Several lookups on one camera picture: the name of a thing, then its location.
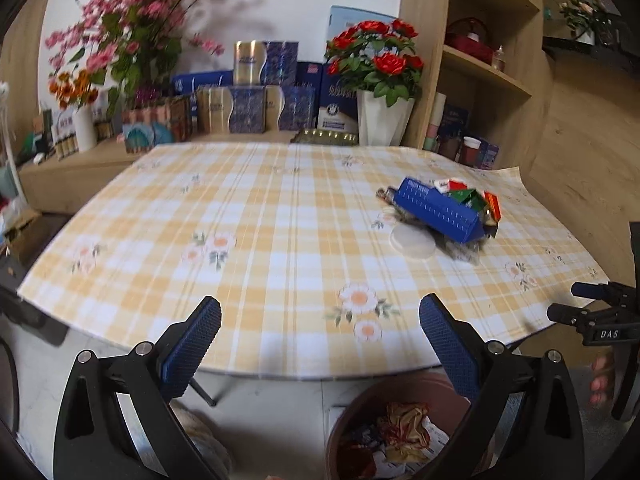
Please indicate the small glass bottle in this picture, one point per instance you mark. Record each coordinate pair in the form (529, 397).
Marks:
(498, 62)

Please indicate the long blue cardboard box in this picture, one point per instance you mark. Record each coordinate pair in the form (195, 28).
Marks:
(441, 212)

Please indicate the purple small box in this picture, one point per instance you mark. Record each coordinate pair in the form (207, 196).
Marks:
(487, 155)

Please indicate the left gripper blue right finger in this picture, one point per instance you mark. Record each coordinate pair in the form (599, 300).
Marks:
(453, 343)

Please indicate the blue silver gift box top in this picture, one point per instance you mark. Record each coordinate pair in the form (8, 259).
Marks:
(265, 63)

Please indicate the wooden shelf unit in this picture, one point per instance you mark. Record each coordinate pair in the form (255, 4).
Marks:
(506, 109)

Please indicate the white round plastic lid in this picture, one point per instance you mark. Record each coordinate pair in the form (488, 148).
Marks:
(412, 242)

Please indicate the blue white milk box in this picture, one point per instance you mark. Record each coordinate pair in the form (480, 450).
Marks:
(340, 116)

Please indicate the white faceted rose vase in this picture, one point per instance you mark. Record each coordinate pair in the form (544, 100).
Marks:
(378, 124)

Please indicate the brown paper bag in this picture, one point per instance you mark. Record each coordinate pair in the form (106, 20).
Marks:
(401, 429)

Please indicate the green snack wrapper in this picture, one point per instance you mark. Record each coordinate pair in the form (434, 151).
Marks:
(470, 198)

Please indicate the green gold leaf tray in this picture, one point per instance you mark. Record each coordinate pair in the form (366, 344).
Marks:
(325, 137)

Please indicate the red paper cup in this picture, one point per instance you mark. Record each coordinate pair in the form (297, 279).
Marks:
(470, 149)

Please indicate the blue gold gift box left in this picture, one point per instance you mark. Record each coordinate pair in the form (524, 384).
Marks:
(231, 110)

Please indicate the pink cherry blossom bouquet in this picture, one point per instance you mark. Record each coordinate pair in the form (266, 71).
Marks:
(130, 46)

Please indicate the pale pink rose bouquet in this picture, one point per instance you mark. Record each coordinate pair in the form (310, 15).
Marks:
(584, 16)

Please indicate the light blue upright box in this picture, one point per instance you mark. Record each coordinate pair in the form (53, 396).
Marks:
(342, 18)

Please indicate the woven basket with blue fans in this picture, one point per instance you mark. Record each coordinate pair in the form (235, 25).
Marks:
(165, 122)

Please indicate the blue gold gift box right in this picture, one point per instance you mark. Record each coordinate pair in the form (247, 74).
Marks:
(289, 108)

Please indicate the white cylinder vase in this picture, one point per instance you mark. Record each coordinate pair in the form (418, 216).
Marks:
(86, 135)

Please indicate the stacked pastel paper cups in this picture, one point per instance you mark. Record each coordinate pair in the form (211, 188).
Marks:
(434, 122)

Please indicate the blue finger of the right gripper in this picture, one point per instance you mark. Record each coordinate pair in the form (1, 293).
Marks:
(607, 292)

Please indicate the blue gold gift box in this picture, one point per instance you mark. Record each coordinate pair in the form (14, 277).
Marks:
(289, 108)
(231, 110)

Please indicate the red rose bouquet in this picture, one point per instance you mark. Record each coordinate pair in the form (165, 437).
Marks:
(377, 57)

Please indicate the person's right hand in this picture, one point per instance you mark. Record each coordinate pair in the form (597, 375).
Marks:
(603, 379)

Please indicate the dark red trash bin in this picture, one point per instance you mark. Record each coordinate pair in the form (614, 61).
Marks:
(355, 449)

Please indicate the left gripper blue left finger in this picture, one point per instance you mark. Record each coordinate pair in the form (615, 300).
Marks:
(182, 347)

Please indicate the red basket on shelf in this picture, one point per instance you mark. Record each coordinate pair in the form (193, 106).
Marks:
(469, 36)

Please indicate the orange flower bunch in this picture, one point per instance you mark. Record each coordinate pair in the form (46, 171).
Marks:
(73, 89)

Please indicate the red cigarette pack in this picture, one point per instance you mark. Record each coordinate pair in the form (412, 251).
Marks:
(493, 205)

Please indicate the flat blue box behind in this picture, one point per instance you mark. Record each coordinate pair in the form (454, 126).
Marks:
(185, 84)

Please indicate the yellow plaid flower tablecloth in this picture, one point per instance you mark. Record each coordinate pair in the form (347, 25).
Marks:
(294, 243)

